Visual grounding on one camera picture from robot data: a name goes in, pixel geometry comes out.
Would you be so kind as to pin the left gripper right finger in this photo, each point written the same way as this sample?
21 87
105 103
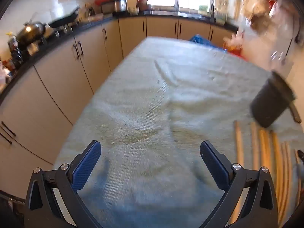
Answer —
260 206

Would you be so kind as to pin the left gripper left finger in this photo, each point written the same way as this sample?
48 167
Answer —
42 208

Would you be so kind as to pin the wooden chopstick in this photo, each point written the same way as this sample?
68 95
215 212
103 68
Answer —
240 160
278 167
254 145
265 151

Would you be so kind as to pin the black utensil holder cup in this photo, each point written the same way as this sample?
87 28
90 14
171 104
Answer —
272 100

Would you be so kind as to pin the grey-green table cloth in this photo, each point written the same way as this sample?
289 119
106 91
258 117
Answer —
150 116

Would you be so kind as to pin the clear glass beer mug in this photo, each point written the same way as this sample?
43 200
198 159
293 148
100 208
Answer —
280 64

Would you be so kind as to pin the red waste bin with bags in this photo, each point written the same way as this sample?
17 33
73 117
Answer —
234 45

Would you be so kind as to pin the steel lidded wok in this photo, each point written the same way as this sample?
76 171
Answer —
30 33

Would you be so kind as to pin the blue plastic bag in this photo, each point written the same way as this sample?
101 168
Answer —
201 40

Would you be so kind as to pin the black frying pan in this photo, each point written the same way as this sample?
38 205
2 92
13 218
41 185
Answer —
65 19

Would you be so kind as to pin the silver rice cooker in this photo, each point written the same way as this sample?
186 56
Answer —
120 6

